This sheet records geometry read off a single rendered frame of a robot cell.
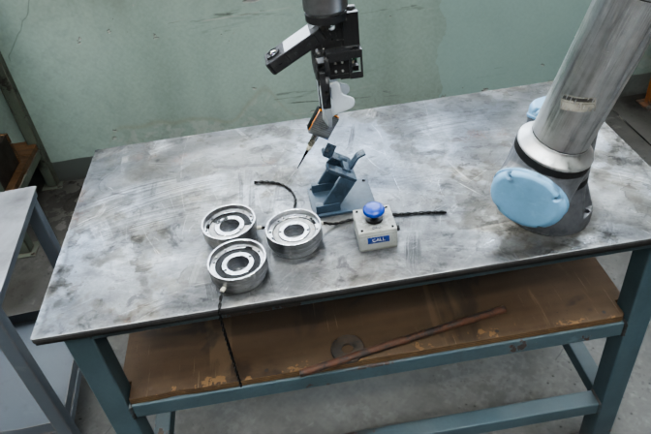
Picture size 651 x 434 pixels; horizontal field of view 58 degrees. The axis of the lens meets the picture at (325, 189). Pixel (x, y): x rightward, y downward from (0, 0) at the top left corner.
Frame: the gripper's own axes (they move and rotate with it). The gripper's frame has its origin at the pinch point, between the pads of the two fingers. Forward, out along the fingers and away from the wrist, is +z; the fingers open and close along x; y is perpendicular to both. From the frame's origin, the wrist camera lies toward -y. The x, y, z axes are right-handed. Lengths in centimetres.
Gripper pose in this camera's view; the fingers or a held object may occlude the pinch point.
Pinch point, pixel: (325, 116)
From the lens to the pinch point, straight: 110.5
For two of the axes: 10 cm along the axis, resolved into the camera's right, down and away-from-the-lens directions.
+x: -1.5, -5.8, 8.0
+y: 9.8, -1.6, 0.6
